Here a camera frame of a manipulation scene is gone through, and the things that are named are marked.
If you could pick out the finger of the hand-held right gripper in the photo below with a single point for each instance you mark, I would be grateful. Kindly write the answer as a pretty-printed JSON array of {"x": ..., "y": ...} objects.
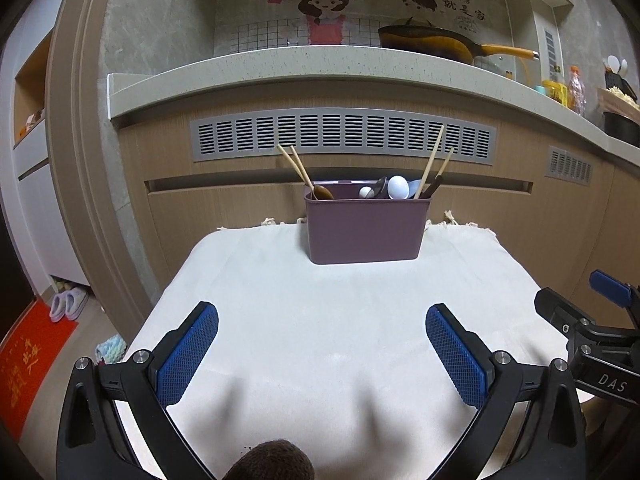
[
  {"x": 612, "y": 285},
  {"x": 560, "y": 310}
]

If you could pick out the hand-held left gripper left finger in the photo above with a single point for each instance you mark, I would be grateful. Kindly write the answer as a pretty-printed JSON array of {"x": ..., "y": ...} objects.
[{"x": 187, "y": 355}]

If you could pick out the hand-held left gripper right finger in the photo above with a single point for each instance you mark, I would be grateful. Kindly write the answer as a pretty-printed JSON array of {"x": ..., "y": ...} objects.
[{"x": 457, "y": 355}]

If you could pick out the purple plastic utensil holder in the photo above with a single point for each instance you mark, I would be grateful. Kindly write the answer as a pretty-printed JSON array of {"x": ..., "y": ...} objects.
[{"x": 367, "y": 230}]

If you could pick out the dark wooden spoon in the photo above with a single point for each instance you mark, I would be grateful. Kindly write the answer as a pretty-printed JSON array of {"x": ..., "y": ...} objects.
[{"x": 434, "y": 186}]

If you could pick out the blue plastic spoon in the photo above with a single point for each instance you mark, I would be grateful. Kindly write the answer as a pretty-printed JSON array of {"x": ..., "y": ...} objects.
[{"x": 415, "y": 189}]

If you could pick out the white plastic spoon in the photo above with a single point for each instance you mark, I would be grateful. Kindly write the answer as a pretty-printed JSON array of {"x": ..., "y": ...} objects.
[{"x": 398, "y": 186}]

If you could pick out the small metal spoon white ball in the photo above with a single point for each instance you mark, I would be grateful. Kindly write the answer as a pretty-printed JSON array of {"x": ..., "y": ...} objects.
[{"x": 366, "y": 192}]

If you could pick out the teal knitted slipper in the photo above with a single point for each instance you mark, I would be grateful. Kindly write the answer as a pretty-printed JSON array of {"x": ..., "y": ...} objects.
[{"x": 112, "y": 350}]

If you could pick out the grey slipper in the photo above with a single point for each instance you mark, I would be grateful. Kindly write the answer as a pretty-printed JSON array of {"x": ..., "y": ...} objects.
[
  {"x": 57, "y": 307},
  {"x": 76, "y": 302}
]

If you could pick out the small grey vent grille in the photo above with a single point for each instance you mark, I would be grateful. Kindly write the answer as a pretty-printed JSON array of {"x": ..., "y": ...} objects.
[{"x": 570, "y": 164}]

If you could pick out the white fringed table cloth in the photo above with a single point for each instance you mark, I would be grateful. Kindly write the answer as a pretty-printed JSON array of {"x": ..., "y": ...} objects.
[{"x": 320, "y": 335}]

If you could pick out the dark fuzzy ball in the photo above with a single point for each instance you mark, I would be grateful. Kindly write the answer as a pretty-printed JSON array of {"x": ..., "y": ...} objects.
[{"x": 270, "y": 462}]

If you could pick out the black pot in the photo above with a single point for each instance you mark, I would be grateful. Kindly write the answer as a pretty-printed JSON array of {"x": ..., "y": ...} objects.
[{"x": 622, "y": 130}]

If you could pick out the red door mat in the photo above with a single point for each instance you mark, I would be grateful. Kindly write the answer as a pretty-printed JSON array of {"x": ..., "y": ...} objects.
[{"x": 30, "y": 355}]

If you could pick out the wooden box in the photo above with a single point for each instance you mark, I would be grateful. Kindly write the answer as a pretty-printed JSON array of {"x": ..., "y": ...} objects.
[{"x": 617, "y": 101}]

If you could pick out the white storage cabinet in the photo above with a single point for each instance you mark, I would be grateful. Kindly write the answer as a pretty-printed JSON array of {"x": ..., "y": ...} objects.
[{"x": 50, "y": 220}]

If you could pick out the yellow jar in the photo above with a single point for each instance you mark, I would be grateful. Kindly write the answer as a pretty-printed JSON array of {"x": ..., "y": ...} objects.
[{"x": 555, "y": 94}]

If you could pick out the teal cup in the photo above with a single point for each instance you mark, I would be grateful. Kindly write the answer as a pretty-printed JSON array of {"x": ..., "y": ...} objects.
[{"x": 540, "y": 89}]

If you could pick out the long grey vent grille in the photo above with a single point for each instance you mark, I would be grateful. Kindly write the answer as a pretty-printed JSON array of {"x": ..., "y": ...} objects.
[{"x": 340, "y": 132}]

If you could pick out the white vented pipe cover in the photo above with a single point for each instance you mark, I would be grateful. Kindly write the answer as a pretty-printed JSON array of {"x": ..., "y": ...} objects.
[{"x": 545, "y": 40}]

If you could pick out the shelf clutter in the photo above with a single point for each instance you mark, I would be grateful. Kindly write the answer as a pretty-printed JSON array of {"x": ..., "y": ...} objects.
[{"x": 31, "y": 122}]

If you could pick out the beige door frame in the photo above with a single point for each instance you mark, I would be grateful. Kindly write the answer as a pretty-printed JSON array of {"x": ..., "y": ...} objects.
[{"x": 85, "y": 160}]

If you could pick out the cartoon wall sticker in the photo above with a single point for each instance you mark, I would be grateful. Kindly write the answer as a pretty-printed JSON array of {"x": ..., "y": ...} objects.
[{"x": 325, "y": 5}]

